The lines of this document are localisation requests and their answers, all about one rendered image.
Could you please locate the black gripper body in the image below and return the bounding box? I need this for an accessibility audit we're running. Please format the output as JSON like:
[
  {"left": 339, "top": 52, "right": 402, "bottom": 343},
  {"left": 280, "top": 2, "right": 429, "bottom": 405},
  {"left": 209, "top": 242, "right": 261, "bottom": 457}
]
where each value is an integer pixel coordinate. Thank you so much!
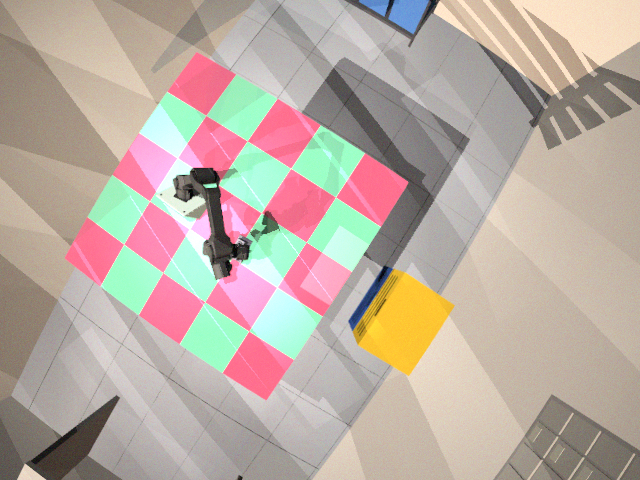
[{"left": 202, "top": 241, "right": 250, "bottom": 261}]

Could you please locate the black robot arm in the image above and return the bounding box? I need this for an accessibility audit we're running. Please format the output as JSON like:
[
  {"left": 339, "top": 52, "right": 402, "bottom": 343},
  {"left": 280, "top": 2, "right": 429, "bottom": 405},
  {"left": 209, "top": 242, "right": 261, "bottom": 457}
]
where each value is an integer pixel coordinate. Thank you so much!
[{"left": 173, "top": 167, "right": 233, "bottom": 280}]

